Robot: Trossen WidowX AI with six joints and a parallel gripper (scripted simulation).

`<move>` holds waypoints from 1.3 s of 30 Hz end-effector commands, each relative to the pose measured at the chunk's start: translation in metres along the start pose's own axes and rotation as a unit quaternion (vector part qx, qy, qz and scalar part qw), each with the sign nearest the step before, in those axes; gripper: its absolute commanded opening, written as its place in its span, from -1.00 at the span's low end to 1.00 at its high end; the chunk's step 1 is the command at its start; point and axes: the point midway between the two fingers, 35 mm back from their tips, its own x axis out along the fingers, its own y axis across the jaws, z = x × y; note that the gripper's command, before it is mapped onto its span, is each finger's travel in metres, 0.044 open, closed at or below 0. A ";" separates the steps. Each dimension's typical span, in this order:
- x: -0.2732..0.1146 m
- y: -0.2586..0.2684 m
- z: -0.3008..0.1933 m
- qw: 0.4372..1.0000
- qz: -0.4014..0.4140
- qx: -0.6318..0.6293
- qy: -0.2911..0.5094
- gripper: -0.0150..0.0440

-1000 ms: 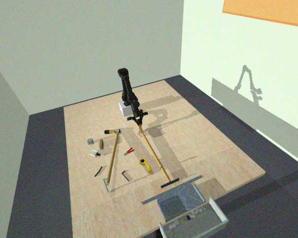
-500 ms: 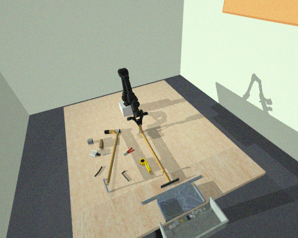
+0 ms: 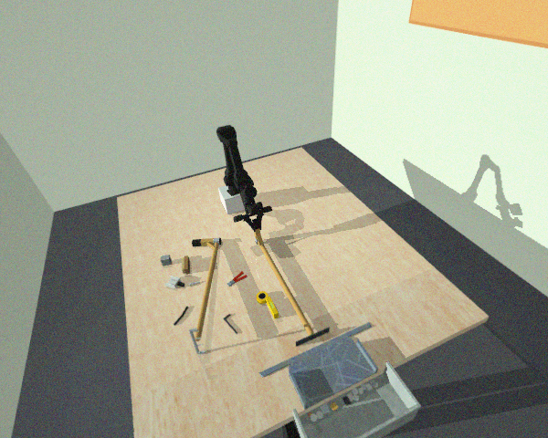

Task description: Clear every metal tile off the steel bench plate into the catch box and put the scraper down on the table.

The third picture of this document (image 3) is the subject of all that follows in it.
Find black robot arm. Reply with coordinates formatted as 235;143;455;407
216;125;263;214

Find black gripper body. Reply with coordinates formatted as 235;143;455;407
233;199;272;223

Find red-handled pliers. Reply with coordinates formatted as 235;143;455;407
227;271;247;287

